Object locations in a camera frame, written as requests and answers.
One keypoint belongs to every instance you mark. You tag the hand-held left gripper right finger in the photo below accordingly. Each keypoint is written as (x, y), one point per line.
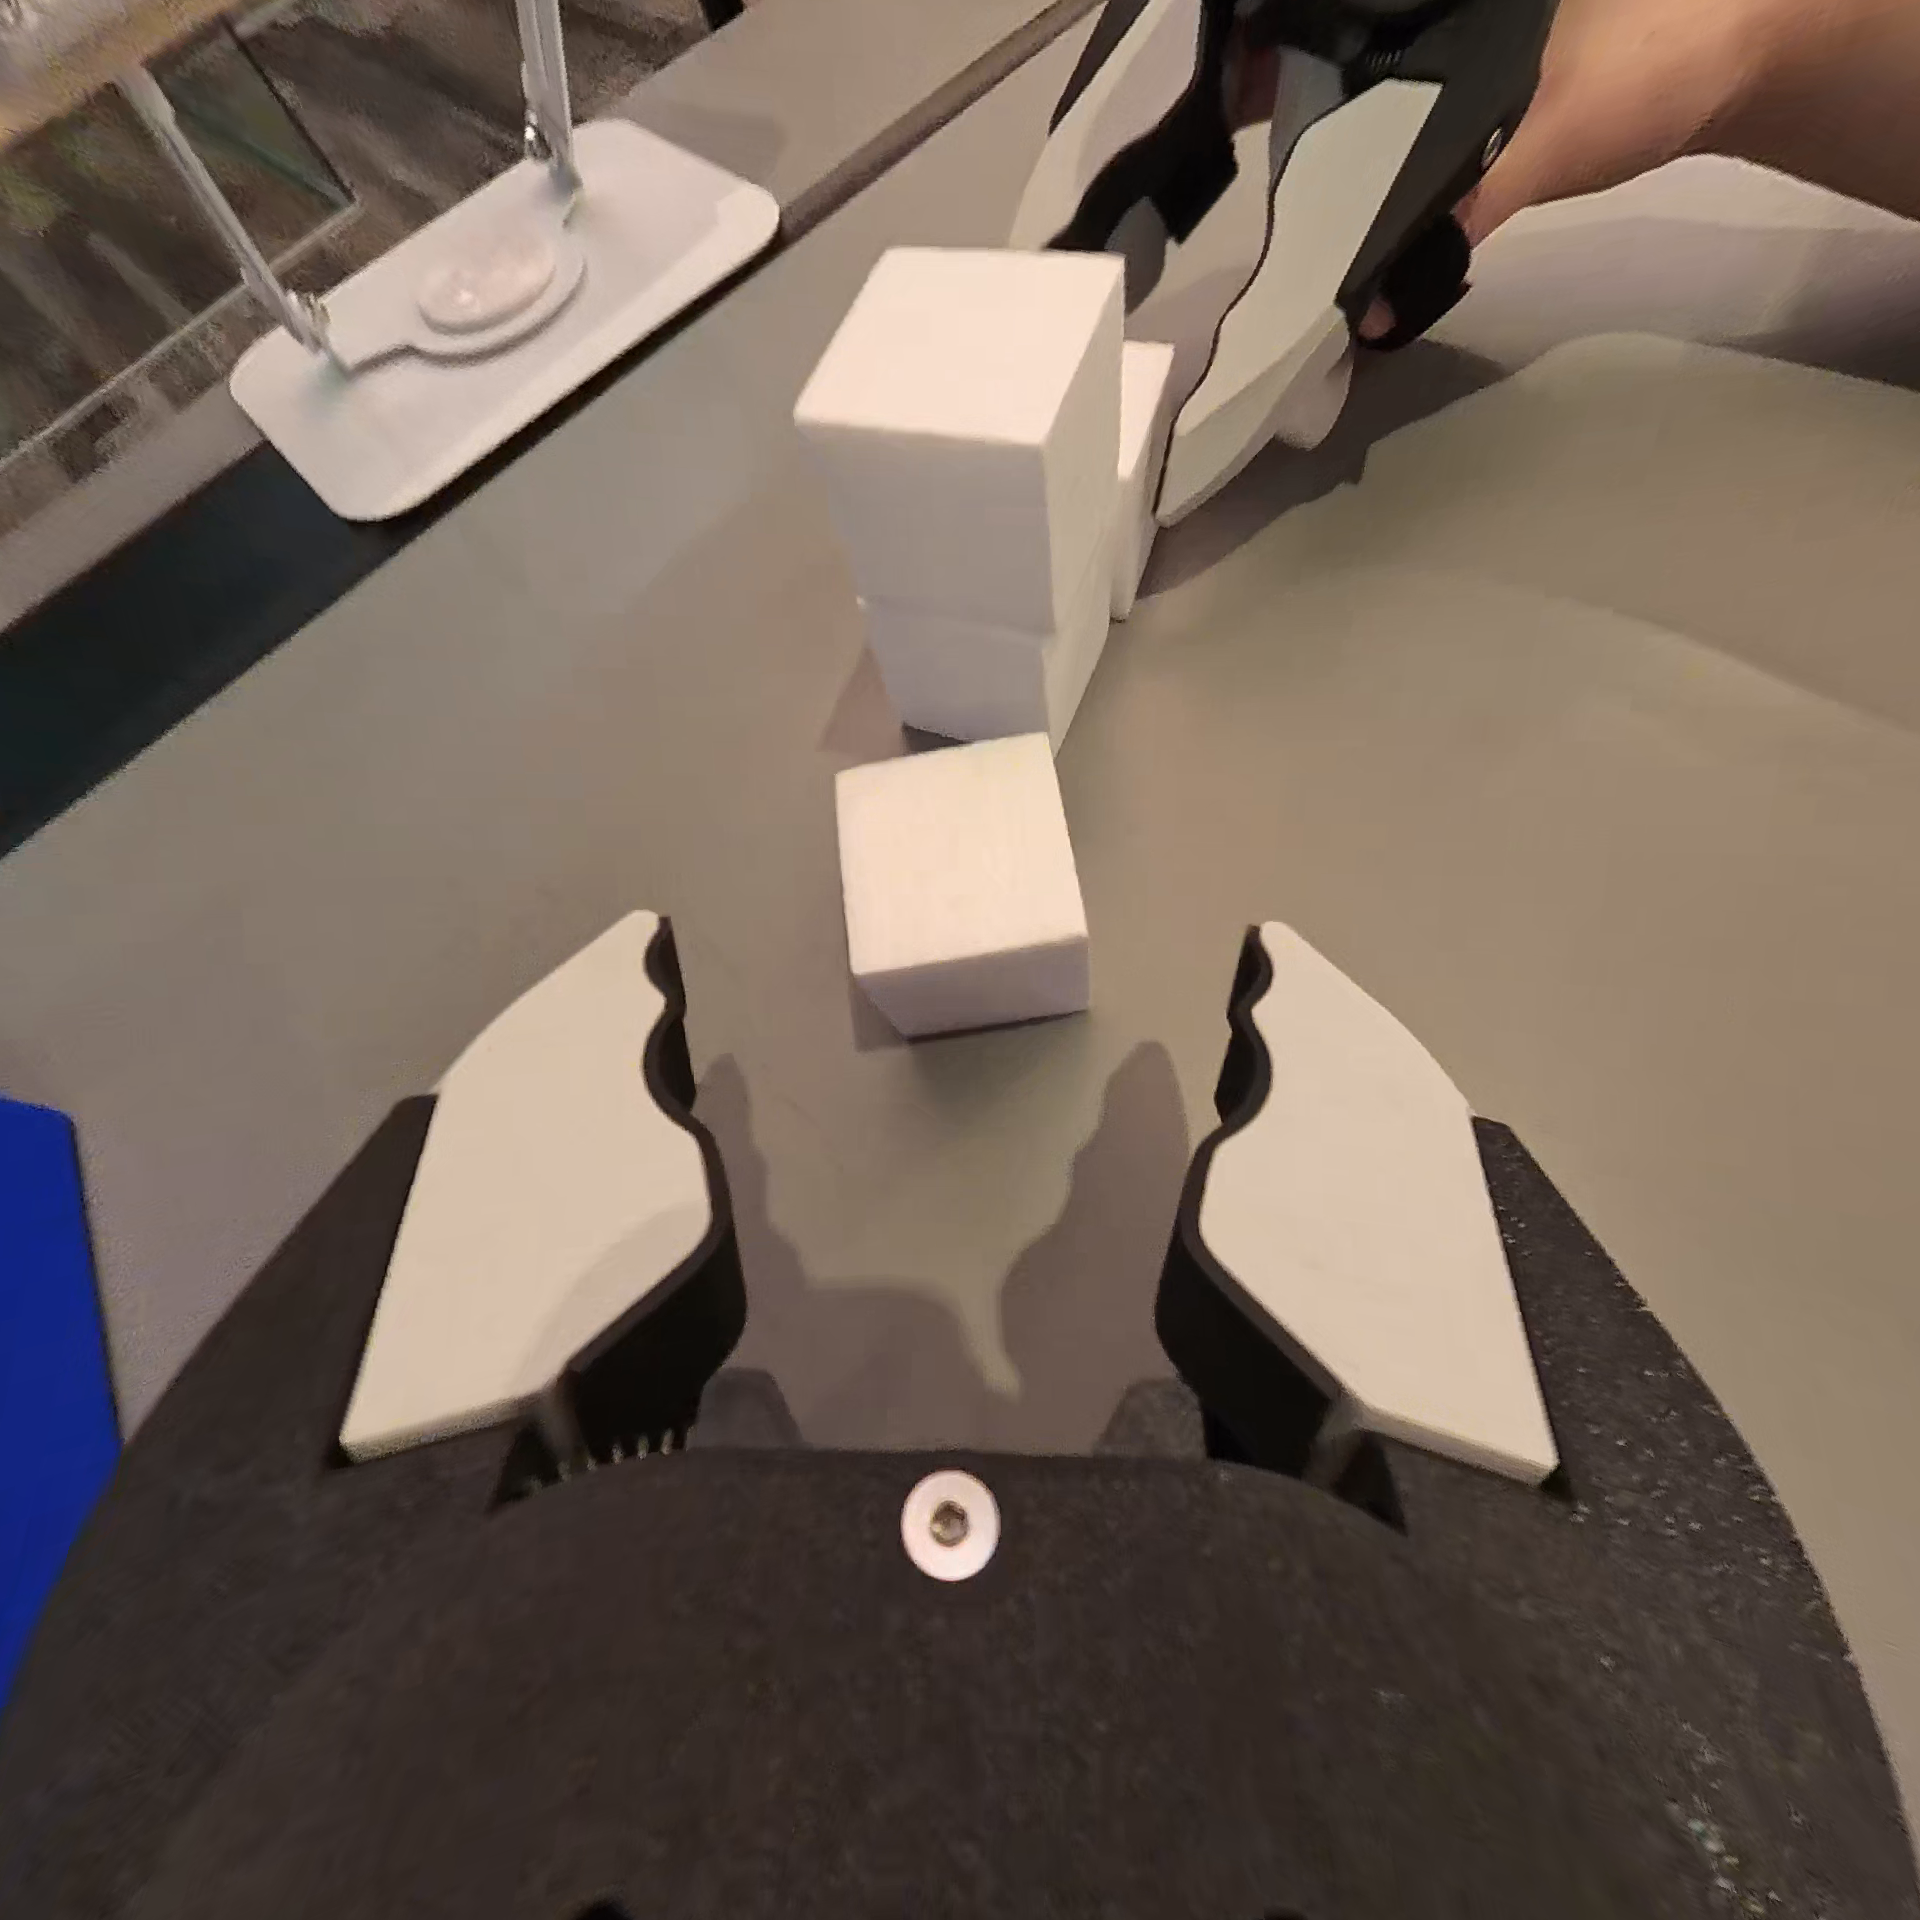
(1380, 1244)

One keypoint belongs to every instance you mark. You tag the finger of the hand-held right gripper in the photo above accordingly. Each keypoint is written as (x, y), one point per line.
(1103, 104)
(1322, 240)

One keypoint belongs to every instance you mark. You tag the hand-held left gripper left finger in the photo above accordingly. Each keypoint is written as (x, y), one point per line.
(539, 1230)

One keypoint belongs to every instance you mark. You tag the white foam cube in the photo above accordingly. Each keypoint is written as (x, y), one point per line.
(974, 672)
(1143, 481)
(962, 887)
(962, 418)

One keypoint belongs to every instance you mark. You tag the person's right hand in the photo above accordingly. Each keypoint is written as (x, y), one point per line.
(1635, 75)

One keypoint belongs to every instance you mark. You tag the blue plastic bin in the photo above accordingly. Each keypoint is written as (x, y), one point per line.
(43, 1348)

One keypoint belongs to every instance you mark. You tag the wooden board document stand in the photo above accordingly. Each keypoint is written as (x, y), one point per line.
(599, 254)

